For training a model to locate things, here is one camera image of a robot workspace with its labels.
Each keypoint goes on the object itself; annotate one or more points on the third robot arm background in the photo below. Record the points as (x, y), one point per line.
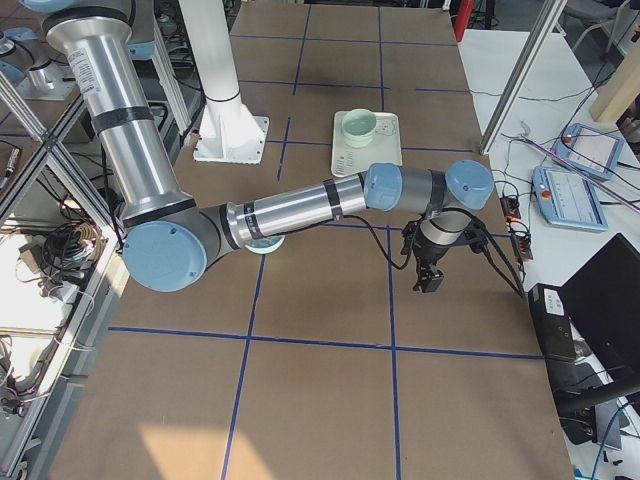
(31, 70)

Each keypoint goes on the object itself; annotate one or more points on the aluminium frame post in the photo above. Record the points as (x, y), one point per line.
(542, 28)

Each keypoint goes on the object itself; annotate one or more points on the blue teach pendant far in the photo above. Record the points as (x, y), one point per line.
(590, 150)

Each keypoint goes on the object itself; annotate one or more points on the black box on desk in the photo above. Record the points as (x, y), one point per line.
(551, 323)

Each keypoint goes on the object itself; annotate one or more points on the green bowl with ice cubes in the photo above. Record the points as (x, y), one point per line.
(265, 246)

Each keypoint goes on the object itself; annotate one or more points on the white bear print tray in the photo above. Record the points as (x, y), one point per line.
(385, 146)

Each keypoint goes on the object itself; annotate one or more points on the black laptop computer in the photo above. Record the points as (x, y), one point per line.
(602, 300)

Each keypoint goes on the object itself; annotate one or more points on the blue teach pendant near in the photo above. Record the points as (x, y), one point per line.
(566, 200)

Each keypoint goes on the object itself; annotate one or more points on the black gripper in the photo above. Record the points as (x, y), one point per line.
(429, 253)

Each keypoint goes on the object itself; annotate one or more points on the red cylinder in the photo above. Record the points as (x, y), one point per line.
(462, 19)

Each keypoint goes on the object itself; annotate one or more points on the blue teach pendant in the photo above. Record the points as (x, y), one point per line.
(590, 150)
(566, 200)

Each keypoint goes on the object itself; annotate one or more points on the orange black connector strip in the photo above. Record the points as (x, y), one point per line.
(519, 232)

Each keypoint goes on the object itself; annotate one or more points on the aluminium frame rack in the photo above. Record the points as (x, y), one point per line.
(73, 353)

